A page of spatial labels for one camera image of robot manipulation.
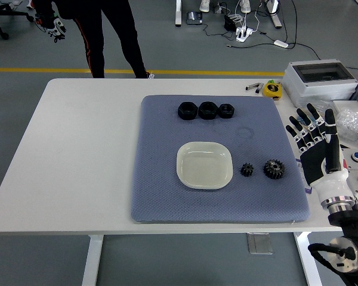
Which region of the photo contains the small black gear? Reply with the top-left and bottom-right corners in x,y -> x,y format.
240,162 -> 255,178

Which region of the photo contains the white table leg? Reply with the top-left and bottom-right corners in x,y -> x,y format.
82,234 -> 104,286
294,232 -> 322,286

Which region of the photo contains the black desk controller device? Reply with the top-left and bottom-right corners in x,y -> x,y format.
186,11 -> 203,26

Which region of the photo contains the white desk leg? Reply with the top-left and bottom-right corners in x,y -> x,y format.
264,0 -> 283,29
175,0 -> 183,27

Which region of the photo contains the blue-grey textured mat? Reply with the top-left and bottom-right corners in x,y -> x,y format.
130,94 -> 311,223

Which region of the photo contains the metal floor plate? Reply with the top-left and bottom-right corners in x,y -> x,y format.
246,232 -> 273,255

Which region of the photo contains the black charger box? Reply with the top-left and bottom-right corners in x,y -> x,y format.
223,14 -> 238,31

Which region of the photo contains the white power strip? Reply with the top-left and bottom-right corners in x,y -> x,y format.
235,26 -> 255,42

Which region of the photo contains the white square dish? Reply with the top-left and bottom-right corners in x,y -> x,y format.
175,141 -> 234,191

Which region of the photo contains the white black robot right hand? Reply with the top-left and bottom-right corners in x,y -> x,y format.
285,102 -> 354,204

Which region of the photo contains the grey electrical enclosure box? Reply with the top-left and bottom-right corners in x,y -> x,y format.
282,58 -> 358,107

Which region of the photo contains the large black hex nut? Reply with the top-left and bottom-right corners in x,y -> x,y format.
198,101 -> 219,120
177,101 -> 197,121

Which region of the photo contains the person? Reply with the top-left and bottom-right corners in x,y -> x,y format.
29,0 -> 155,80

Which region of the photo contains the yellow tape measure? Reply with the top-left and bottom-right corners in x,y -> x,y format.
262,79 -> 283,98

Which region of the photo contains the purple white label sheet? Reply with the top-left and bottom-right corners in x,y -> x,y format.
297,159 -> 313,195

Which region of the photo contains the bag of clear plastic parts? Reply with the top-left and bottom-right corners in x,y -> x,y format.
335,108 -> 358,148

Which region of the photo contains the person's gloved hand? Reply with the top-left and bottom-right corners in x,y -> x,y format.
46,17 -> 67,42

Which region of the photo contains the large black gear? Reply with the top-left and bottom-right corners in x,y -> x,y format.
263,158 -> 285,181

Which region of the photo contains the black floor cable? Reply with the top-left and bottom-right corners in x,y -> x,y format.
226,0 -> 322,60

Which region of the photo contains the small black hex nut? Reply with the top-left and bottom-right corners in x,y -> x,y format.
218,102 -> 235,119

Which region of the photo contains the flat white box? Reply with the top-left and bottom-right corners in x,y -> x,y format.
332,100 -> 358,117

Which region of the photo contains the bag of blue resistors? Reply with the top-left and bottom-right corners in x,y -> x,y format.
298,99 -> 334,116

